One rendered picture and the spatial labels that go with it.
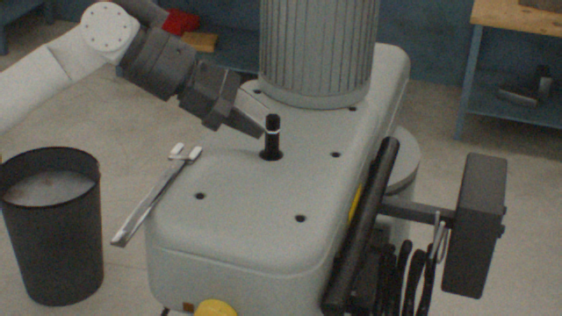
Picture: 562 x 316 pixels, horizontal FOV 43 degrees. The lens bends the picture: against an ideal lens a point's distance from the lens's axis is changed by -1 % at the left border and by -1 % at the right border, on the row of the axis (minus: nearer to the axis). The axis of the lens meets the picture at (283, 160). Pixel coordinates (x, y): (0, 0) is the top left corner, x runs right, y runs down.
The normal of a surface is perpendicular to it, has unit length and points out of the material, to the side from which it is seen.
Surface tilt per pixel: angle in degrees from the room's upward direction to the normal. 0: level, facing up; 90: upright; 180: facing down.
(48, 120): 0
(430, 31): 90
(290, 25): 90
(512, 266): 0
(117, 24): 60
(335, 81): 90
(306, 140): 0
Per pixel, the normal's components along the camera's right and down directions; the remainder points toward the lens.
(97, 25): 0.25, 0.06
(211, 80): 0.54, -0.69
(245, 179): 0.04, -0.83
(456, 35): -0.29, 0.51
